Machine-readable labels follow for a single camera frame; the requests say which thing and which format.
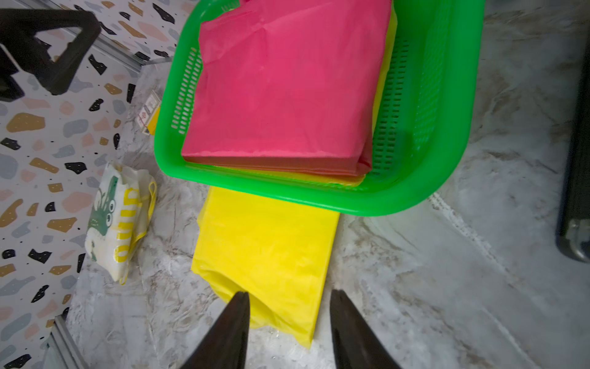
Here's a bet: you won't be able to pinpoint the black hard case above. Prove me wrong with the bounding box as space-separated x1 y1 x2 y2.
556 42 589 263

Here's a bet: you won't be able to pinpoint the small card packets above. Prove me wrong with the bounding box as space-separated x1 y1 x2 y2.
135 90 161 135

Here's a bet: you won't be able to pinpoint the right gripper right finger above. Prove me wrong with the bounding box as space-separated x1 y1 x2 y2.
330 289 401 369

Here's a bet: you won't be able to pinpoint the white green dinosaur raincoat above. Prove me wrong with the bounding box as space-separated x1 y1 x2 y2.
85 161 158 285

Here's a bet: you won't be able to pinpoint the green plastic basket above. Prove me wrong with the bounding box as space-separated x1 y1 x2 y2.
154 1 485 217

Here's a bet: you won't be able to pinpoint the plain yellow raincoat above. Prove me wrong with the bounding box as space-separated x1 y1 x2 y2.
191 188 340 348

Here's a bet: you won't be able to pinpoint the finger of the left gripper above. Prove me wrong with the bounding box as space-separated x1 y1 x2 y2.
0 8 102 103

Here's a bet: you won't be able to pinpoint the yellow duck raincoat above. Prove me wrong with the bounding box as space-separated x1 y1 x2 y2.
237 1 398 188

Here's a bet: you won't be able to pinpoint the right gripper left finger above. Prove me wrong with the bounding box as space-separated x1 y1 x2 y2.
181 292 250 369

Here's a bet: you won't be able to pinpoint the pink raincoat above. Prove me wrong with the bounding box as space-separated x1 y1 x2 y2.
181 1 392 176

